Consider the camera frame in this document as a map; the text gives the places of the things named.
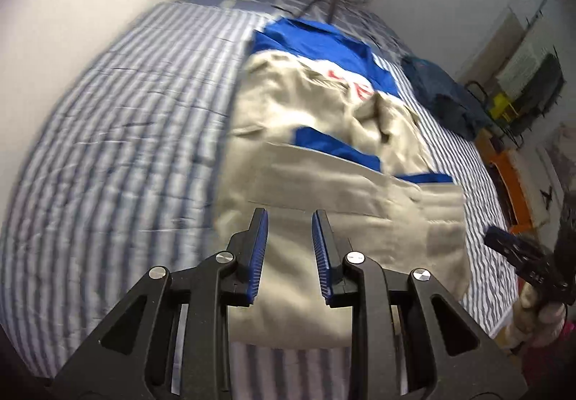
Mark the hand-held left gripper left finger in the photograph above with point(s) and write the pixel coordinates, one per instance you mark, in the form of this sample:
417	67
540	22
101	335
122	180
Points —
256	265

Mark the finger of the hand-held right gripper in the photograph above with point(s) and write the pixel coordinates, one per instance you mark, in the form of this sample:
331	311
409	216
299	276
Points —
531	272
508	242

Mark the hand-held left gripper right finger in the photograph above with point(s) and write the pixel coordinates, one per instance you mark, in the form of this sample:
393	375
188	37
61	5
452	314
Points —
324	265

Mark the beige and blue jacket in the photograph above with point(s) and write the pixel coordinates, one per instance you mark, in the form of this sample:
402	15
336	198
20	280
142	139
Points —
315	170

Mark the person's right hand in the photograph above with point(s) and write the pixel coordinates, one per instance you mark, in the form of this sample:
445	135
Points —
537	319

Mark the orange box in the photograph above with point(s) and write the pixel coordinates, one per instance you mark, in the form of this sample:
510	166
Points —
517	188

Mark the yellow box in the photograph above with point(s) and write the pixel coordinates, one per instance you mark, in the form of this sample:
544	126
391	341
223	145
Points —
501	105

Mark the black rack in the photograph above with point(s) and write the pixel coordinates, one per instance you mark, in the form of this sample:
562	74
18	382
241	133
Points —
537	94

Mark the dark blue cloth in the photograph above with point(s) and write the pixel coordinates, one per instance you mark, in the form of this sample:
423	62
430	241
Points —
441	94

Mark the blue white striped quilt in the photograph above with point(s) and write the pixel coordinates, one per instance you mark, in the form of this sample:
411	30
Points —
112	134

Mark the beige board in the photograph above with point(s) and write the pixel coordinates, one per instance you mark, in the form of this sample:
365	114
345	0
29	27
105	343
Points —
490	45

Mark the pale printed wall hanging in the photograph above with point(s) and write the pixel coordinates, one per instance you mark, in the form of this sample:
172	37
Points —
558	166

